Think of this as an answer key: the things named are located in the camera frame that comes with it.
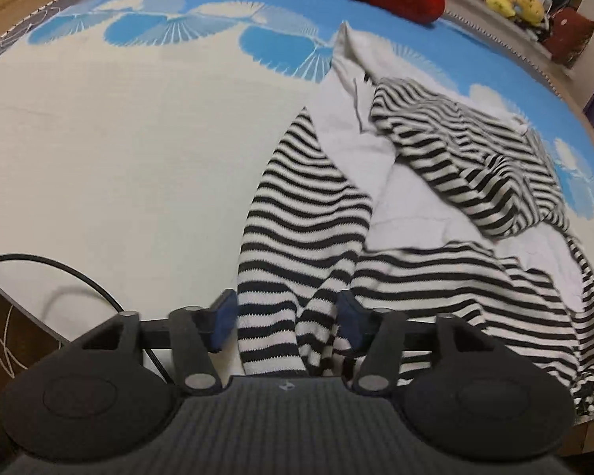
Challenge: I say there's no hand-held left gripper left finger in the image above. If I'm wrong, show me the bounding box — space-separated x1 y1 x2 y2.
74 290 238 395

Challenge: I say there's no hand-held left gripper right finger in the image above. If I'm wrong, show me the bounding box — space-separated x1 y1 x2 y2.
339 290 508 397

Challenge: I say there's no black white striped hooded top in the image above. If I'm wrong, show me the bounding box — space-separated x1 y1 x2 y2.
236 21 594 419

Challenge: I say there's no blue floral bed mat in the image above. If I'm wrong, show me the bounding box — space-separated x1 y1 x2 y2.
0 0 594 352

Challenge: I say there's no brown patterned mattress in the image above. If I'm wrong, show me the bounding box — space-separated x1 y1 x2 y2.
0 271 67 393

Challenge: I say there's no dark red bag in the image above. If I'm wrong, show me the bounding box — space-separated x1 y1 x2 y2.
543 7 594 68

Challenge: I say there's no yellow bear plush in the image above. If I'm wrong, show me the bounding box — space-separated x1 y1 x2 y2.
512 0 546 27

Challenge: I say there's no black cable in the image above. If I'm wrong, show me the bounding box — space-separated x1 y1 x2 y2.
0 254 179 388

